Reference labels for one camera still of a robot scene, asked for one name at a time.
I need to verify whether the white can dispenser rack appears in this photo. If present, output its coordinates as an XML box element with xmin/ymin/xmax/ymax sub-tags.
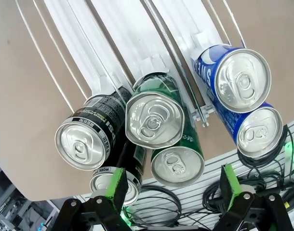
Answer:
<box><xmin>15</xmin><ymin>0</ymin><xmax>246</xmax><ymax>128</ymax></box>

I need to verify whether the black cable coil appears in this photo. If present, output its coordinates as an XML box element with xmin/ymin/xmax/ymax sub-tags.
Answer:
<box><xmin>202</xmin><ymin>125</ymin><xmax>294</xmax><ymax>214</ymax></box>
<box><xmin>124</xmin><ymin>184</ymin><xmax>184</xmax><ymax>231</ymax></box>

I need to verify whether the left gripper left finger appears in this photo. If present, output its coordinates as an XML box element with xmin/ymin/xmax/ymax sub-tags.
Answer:
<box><xmin>55</xmin><ymin>167</ymin><xmax>129</xmax><ymax>231</ymax></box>

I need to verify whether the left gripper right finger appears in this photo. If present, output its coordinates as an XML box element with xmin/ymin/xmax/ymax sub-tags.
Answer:
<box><xmin>211</xmin><ymin>163</ymin><xmax>294</xmax><ymax>231</ymax></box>

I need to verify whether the green Chilsung cider can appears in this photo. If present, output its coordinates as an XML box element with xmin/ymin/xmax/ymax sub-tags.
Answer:
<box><xmin>150</xmin><ymin>115</ymin><xmax>205</xmax><ymax>187</ymax></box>
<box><xmin>124</xmin><ymin>72</ymin><xmax>185</xmax><ymax>150</ymax></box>

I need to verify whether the blue Pocari Sweat can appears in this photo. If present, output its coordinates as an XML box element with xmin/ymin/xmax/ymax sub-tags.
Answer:
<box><xmin>190</xmin><ymin>43</ymin><xmax>272</xmax><ymax>114</ymax></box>
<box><xmin>211</xmin><ymin>91</ymin><xmax>284</xmax><ymax>157</ymax></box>

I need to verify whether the black Pepsi can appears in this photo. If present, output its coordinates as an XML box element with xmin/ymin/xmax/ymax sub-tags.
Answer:
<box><xmin>90</xmin><ymin>141</ymin><xmax>147</xmax><ymax>205</ymax></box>
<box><xmin>54</xmin><ymin>86</ymin><xmax>133</xmax><ymax>171</ymax></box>

